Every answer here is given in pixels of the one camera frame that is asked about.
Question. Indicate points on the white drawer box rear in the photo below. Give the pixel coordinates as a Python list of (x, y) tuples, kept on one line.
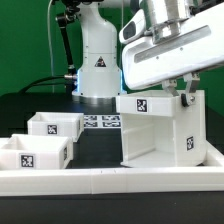
[(57, 124)]

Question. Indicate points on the white drawer cabinet frame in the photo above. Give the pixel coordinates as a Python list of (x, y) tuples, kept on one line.
[(158, 131)]

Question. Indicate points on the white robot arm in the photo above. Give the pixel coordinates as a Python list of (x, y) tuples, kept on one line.
[(94, 41)]

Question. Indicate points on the black camera stand pole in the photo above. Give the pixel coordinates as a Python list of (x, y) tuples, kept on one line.
[(71, 76)]

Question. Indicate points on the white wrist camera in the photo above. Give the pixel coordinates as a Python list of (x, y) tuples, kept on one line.
[(135, 29)]

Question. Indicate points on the paper sheet with markers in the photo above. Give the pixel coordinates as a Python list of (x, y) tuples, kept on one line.
[(102, 121)]

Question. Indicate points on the white front fence rail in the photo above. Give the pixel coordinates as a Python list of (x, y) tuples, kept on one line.
[(113, 180)]

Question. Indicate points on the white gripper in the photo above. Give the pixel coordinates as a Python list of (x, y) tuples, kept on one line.
[(185, 39)]

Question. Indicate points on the white drawer box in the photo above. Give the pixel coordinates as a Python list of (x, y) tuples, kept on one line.
[(30, 152), (57, 124)]

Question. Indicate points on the white drawer box front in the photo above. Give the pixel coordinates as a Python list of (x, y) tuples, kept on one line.
[(30, 152)]

